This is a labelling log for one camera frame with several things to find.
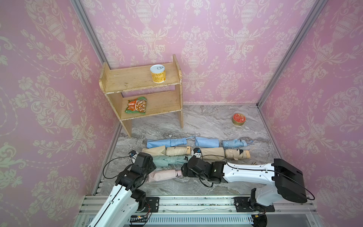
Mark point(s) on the mint green umbrella sleeve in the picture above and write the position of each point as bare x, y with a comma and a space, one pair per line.
161, 161

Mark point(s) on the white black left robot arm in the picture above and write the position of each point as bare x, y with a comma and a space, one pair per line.
126, 198

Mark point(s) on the aluminium corner frame post left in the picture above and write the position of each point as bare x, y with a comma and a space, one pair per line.
84, 19

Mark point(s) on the pink sleeved umbrella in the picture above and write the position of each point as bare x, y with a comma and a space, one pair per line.
162, 175

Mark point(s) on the beige sleeved umbrella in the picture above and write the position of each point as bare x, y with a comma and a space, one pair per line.
178, 151

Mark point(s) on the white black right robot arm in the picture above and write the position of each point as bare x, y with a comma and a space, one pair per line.
280, 180

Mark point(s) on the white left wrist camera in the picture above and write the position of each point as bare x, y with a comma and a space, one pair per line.
133, 154

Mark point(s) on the aluminium corner frame post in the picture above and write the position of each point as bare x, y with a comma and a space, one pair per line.
84, 19
294, 46

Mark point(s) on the yellow cup noodle container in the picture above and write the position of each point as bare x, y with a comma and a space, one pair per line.
158, 73

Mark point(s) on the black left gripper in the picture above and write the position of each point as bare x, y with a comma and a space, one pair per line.
151, 166

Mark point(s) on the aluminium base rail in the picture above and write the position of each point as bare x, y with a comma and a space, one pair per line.
219, 211

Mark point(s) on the aluminium corner frame post right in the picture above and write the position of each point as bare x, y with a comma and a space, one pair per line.
294, 46

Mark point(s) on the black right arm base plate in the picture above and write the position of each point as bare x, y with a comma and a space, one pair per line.
243, 204

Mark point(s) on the mint green sleeved umbrella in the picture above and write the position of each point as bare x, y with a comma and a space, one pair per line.
178, 160

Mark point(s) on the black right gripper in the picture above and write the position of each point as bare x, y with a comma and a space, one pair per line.
186, 166

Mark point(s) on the round gold red candy tin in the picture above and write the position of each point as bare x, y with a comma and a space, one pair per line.
238, 119

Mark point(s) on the wooden two-tier shelf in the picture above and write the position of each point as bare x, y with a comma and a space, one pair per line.
113, 83

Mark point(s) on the light blue umbrella sleeve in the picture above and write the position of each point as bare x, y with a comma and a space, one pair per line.
206, 142
158, 143

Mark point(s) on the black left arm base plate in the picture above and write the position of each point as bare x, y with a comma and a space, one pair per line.
149, 204

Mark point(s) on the green orange snack packet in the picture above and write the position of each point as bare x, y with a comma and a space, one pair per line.
137, 105

